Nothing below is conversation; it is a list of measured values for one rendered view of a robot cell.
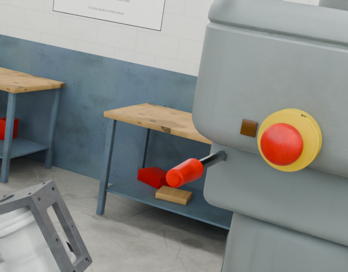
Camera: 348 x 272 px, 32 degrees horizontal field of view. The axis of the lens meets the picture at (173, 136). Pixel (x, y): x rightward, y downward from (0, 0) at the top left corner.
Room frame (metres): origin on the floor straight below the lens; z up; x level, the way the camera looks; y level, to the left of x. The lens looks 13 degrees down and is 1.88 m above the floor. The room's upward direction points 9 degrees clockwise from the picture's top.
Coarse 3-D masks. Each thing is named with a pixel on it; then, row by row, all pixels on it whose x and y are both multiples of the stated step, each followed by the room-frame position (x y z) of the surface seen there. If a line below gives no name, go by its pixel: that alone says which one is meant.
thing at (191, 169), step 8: (216, 152) 0.70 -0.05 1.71; (224, 152) 0.72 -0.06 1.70; (192, 160) 0.63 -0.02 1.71; (200, 160) 0.66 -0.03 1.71; (208, 160) 0.67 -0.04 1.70; (216, 160) 0.69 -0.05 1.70; (224, 160) 0.71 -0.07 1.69; (176, 168) 0.60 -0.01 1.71; (184, 168) 0.60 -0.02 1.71; (192, 168) 0.61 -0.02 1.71; (200, 168) 0.63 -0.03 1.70; (168, 176) 0.59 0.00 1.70; (176, 176) 0.59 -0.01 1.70; (184, 176) 0.59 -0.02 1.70; (192, 176) 0.61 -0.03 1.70; (200, 176) 0.63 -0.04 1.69; (168, 184) 0.59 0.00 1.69; (176, 184) 0.59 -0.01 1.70; (184, 184) 0.60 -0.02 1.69
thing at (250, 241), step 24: (240, 216) 0.76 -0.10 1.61; (240, 240) 0.75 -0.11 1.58; (264, 240) 0.73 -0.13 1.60; (288, 240) 0.72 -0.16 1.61; (312, 240) 0.71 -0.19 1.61; (240, 264) 0.74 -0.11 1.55; (264, 264) 0.72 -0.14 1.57; (288, 264) 0.71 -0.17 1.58; (312, 264) 0.70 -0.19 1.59; (336, 264) 0.69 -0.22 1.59
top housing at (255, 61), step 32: (224, 0) 0.65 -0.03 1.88; (256, 0) 0.63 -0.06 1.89; (224, 32) 0.63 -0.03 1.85; (256, 32) 0.62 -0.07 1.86; (288, 32) 0.60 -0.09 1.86; (320, 32) 0.59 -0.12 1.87; (224, 64) 0.63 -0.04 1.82; (256, 64) 0.61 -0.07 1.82; (288, 64) 0.60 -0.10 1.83; (320, 64) 0.59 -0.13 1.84; (224, 96) 0.62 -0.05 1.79; (256, 96) 0.61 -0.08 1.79; (288, 96) 0.60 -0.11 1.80; (320, 96) 0.58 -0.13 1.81; (224, 128) 0.62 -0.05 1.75; (320, 128) 0.58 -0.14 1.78; (320, 160) 0.58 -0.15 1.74
